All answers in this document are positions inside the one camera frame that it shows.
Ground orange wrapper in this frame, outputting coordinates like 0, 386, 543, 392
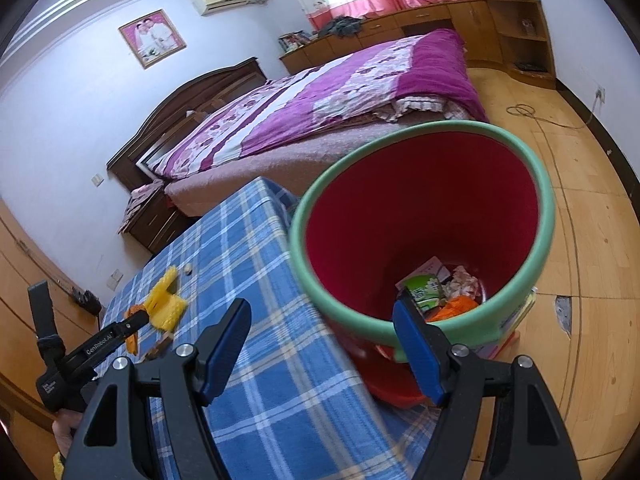
124, 304, 144, 356

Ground brown orange packet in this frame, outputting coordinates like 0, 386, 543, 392
142, 333, 174, 362

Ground yellow foam sheet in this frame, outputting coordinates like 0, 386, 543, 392
142, 266, 188, 332

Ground orange mesh bag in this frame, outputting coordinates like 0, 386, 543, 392
426, 296, 478, 323

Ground green wrapper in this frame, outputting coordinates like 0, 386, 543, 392
399, 274, 445, 313

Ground person's left hand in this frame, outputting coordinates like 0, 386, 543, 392
52, 410, 84, 458

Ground stack of books under bin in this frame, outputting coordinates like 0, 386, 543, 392
474, 287, 538, 360

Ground dark wooden nightstand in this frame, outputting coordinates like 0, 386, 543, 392
122, 189, 198, 256

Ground blue plaid tablecloth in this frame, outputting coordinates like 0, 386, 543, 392
103, 178, 438, 479

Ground paper slip in bin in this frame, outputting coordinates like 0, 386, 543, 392
396, 257, 451, 290

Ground clothes on nightstand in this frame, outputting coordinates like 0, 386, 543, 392
117, 180, 165, 234

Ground red bin green rim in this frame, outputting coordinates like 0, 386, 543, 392
290, 120, 555, 408

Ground wooden bed with headboard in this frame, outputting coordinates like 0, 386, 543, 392
107, 28, 487, 217

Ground framed wedding photo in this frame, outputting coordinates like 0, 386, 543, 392
118, 10, 186, 70

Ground purple floral quilt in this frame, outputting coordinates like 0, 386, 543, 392
151, 28, 487, 180

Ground books on cabinet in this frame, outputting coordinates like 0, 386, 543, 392
278, 30, 317, 53

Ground long wooden cabinet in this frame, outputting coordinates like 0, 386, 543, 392
281, 0, 556, 89

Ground dark clothes pile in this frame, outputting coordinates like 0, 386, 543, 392
317, 15, 362, 38

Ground cable on floor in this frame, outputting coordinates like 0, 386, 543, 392
505, 86, 606, 131

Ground wall air conditioner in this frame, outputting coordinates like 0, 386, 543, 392
193, 0, 269, 16

